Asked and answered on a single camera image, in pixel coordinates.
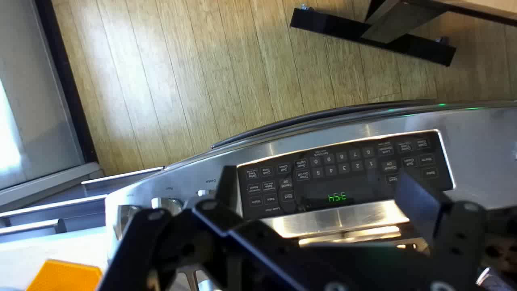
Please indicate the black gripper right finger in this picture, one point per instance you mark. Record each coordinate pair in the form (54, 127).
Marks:
(457, 242)

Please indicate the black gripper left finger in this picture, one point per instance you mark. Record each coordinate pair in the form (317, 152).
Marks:
(134, 247)

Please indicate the steel range knob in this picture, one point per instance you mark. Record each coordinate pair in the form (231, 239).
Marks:
(167, 203)
(204, 192)

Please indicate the orange trivet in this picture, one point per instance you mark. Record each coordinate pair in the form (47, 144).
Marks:
(65, 275)

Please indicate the dark drawer cabinet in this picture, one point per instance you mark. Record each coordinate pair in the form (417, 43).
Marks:
(81, 187)

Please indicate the stainless steel gas range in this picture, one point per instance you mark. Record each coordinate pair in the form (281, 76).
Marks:
(474, 155)

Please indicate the black metal table base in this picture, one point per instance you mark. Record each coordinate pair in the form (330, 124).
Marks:
(377, 34)

